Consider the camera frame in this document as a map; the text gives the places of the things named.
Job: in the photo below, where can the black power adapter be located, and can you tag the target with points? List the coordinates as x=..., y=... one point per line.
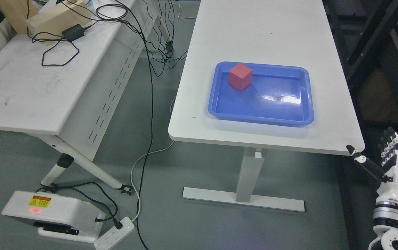
x=73, y=33

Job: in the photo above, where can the white box device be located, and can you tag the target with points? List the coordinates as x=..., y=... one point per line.
x=56, y=216

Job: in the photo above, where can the blue plastic tray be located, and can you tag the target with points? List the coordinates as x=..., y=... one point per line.
x=277, y=95

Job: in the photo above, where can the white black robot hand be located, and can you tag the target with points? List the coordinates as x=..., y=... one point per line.
x=386, y=173

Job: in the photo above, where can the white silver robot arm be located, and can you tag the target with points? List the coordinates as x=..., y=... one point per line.
x=385, y=225

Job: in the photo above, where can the cardboard box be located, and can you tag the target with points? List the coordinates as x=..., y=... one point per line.
x=25, y=18

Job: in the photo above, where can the white folding table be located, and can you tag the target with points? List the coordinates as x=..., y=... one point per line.
x=69, y=107

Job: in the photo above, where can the white standing desk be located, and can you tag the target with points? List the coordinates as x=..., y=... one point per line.
x=273, y=32

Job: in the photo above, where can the pink foam block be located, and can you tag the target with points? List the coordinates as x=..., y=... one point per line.
x=240, y=76

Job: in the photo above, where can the white power strip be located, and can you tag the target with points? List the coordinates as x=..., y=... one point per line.
x=114, y=236

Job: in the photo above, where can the black metal right shelf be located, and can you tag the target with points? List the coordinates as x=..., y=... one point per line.
x=366, y=36

